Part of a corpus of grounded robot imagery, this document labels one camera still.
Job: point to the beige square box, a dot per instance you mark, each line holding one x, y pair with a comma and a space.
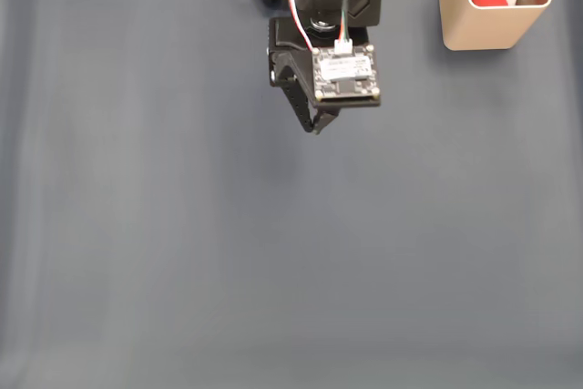
483, 29

